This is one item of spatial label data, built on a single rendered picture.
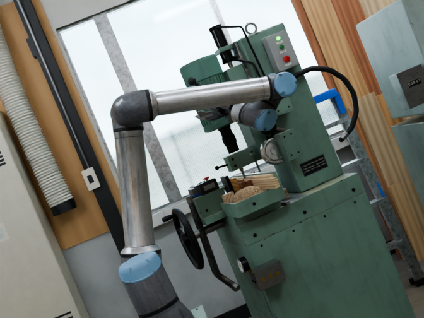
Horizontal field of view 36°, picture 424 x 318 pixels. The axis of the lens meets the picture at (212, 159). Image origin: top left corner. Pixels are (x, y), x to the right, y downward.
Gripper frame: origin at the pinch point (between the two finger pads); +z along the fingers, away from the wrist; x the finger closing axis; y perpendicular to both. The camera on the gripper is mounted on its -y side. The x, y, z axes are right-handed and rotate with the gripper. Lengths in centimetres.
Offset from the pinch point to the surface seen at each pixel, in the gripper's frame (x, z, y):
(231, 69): -20.0, 1.1, -6.7
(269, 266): 47, -47, -29
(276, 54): -32.9, -14.5, -9.4
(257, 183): 19.2, -27.0, -23.5
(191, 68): -11.0, 11.1, 5.1
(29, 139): 42, 145, -40
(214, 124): 4.8, -1.9, -10.6
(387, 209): -16, -34, -133
